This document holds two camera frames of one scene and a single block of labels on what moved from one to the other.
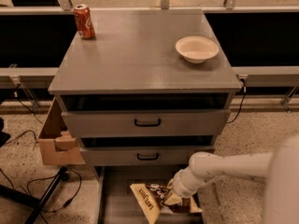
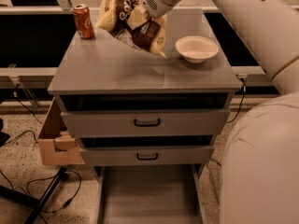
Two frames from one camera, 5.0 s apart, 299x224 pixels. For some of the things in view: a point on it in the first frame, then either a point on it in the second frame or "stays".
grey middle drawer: x=142 y=155 stays
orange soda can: x=84 y=21 stays
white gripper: x=179 y=186 → x=151 y=1
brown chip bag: x=152 y=198 → x=116 y=9
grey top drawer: x=145 y=123 stays
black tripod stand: x=31 y=201 stays
